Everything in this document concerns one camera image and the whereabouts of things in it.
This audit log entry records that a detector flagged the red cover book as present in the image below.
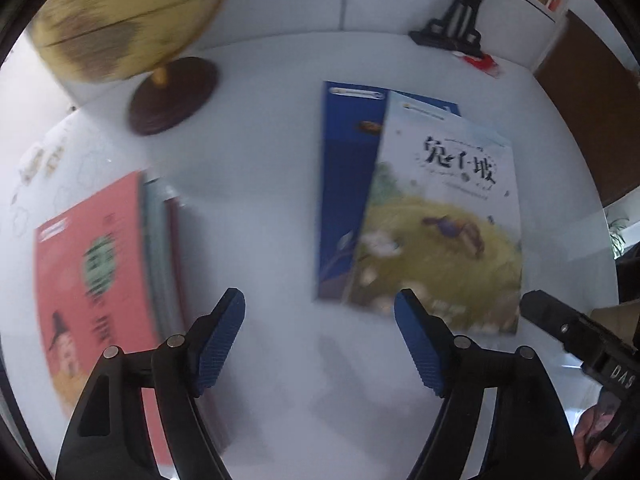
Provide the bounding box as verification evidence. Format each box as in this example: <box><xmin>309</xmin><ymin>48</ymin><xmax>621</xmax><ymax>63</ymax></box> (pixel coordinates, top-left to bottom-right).
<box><xmin>32</xmin><ymin>170</ymin><xmax>173</xmax><ymax>466</ymax></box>

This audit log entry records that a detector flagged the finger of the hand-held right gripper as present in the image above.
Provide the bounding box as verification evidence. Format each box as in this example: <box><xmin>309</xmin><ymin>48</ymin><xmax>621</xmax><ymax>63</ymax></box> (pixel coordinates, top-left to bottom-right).
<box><xmin>519</xmin><ymin>289</ymin><xmax>602</xmax><ymax>362</ymax></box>

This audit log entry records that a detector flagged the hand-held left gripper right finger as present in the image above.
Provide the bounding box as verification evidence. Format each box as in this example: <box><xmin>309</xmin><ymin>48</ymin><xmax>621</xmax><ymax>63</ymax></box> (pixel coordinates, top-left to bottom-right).
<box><xmin>394</xmin><ymin>287</ymin><xmax>583</xmax><ymax>480</ymax></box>

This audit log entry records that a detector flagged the red tassel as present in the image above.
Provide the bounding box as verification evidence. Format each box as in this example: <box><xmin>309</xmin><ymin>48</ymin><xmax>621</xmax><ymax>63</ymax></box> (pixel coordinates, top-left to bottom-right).
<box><xmin>451</xmin><ymin>50</ymin><xmax>502</xmax><ymax>80</ymax></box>

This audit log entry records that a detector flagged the small green plant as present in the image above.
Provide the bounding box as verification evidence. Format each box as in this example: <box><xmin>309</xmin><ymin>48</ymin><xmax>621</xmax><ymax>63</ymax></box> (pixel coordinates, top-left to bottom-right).
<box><xmin>606</xmin><ymin>216</ymin><xmax>632</xmax><ymax>261</ymax></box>

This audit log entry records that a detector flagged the round embroidered fan on stand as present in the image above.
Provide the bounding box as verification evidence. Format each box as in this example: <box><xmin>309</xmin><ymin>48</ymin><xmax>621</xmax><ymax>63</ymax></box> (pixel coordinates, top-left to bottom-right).
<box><xmin>408</xmin><ymin>0</ymin><xmax>543</xmax><ymax>58</ymax></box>

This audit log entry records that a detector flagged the brown wooden cabinet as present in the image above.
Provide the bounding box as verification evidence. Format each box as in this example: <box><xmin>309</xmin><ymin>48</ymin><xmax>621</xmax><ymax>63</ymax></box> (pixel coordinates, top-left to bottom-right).
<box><xmin>531</xmin><ymin>9</ymin><xmax>640</xmax><ymax>207</ymax></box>

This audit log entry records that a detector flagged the person's right hand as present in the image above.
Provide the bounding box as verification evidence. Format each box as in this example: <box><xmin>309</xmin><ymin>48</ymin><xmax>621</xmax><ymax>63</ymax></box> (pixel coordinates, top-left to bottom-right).
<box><xmin>574</xmin><ymin>404</ymin><xmax>637</xmax><ymax>472</ymax></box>

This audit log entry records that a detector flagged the blue eagle cover book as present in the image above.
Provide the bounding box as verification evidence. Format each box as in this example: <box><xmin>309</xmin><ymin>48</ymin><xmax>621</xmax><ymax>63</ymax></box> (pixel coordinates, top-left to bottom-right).
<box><xmin>314</xmin><ymin>80</ymin><xmax>460</xmax><ymax>303</ymax></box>

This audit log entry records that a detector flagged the yellow globe on wooden base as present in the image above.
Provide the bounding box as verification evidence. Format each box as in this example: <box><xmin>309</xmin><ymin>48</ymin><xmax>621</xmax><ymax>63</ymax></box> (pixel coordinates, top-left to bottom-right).
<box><xmin>29</xmin><ymin>0</ymin><xmax>234</xmax><ymax>137</ymax></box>

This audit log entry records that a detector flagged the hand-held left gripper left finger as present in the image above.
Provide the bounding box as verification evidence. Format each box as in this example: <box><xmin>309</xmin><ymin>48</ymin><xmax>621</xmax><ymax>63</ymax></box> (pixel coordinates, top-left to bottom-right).
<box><xmin>55</xmin><ymin>287</ymin><xmax>247</xmax><ymax>480</ymax></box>

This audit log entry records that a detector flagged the stack of books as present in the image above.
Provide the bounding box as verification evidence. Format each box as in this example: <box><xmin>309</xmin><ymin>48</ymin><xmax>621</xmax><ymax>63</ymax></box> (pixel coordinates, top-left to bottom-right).
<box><xmin>142</xmin><ymin>175</ymin><xmax>233</xmax><ymax>453</ymax></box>

